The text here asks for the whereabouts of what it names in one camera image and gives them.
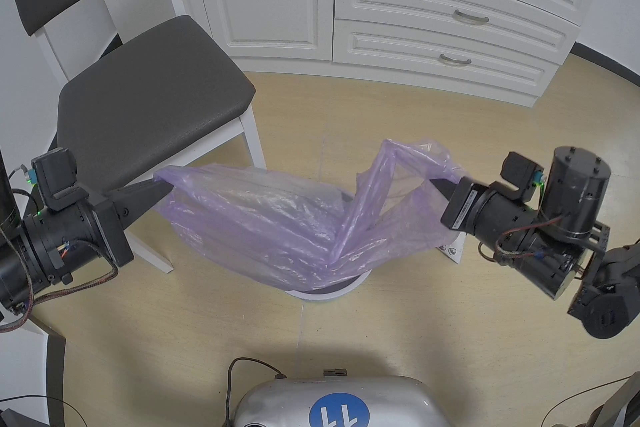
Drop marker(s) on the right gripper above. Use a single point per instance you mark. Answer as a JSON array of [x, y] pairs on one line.
[[490, 215]]

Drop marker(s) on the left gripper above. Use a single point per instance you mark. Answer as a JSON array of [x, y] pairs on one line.
[[75, 235]]

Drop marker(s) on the white printed wrapper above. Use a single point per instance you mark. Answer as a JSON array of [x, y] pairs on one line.
[[452, 252]]

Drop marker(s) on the purple plastic bag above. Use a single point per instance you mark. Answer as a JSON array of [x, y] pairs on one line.
[[280, 225]]

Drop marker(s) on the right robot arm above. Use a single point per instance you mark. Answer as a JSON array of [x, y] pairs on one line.
[[575, 195]]

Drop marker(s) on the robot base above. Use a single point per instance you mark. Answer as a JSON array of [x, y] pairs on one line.
[[280, 405]]

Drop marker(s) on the white trash bin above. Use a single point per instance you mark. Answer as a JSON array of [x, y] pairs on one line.
[[325, 297]]

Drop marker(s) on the white chair grey cushions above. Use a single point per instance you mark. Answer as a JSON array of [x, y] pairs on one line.
[[150, 104]]

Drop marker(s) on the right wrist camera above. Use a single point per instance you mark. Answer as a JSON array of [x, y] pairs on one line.
[[517, 170]]

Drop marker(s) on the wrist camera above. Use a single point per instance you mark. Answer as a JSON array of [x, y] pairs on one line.
[[52, 170], [517, 170]]

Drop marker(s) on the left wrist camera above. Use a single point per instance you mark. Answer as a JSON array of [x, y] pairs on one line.
[[52, 170]]

